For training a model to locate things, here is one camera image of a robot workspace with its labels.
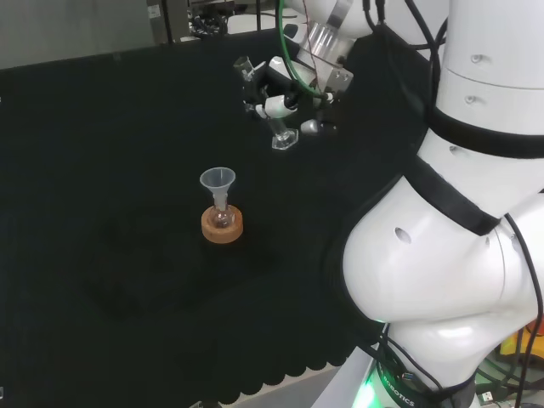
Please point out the clear graduated cylinder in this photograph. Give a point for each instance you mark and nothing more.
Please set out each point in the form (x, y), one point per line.
(285, 139)

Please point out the yellow stop button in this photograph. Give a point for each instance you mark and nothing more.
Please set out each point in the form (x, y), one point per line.
(516, 344)

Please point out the grey metal cabinet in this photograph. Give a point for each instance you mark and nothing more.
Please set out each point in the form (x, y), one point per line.
(168, 17)

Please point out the black bench cloth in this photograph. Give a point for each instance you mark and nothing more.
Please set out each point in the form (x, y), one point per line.
(127, 170)

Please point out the round-bottom glass flask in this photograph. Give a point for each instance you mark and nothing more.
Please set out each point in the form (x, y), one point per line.
(222, 219)

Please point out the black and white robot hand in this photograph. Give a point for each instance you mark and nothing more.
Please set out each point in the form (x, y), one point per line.
(278, 106)

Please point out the clear plastic funnel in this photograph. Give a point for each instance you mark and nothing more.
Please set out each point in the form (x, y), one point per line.
(217, 178)

